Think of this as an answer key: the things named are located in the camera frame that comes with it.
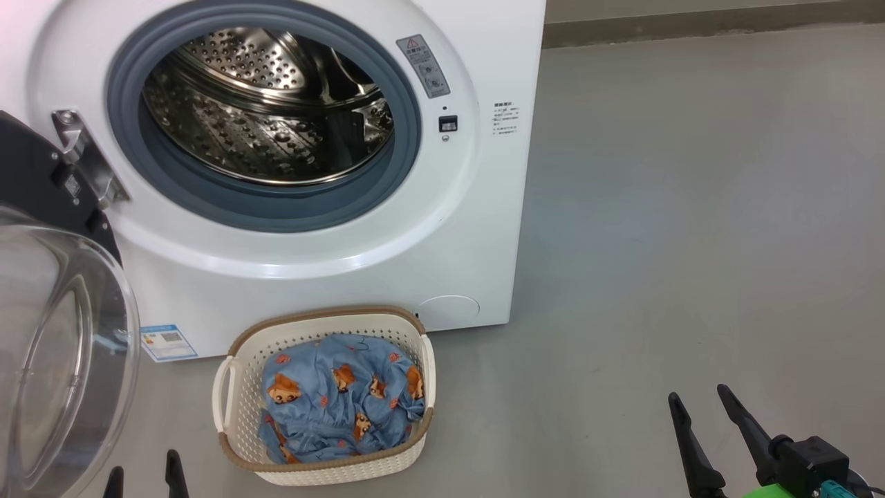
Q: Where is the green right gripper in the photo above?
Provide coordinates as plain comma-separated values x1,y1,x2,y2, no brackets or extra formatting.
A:
668,384,830,498

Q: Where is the black round glass washer door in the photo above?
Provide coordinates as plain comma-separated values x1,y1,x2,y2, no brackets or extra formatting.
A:
0,111,141,498

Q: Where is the blue patterned cloth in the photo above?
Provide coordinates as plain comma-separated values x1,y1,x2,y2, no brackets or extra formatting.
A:
258,334,427,465

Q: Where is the grey rubber door gasket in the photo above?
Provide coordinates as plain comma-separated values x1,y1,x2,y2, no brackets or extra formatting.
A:
105,6,422,234

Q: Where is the metal door hinge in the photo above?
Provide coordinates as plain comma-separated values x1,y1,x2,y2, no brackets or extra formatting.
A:
52,109,131,210

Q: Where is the white washing machine body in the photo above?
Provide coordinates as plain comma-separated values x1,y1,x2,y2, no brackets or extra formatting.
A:
0,0,547,360

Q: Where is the blue energy label sticker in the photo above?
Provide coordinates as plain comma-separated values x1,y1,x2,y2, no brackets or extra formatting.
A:
140,324,198,362

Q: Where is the cream basket with brown rim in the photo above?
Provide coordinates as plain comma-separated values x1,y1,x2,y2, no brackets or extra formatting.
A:
212,306,436,486

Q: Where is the round white filter cover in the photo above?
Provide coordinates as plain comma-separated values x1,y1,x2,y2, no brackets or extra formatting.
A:
417,295,481,331

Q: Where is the small printed text label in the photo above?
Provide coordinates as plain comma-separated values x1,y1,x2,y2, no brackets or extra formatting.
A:
493,102,519,136

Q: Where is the grey warning sticker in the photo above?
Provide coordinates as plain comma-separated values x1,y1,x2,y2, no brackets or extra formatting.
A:
396,35,451,99

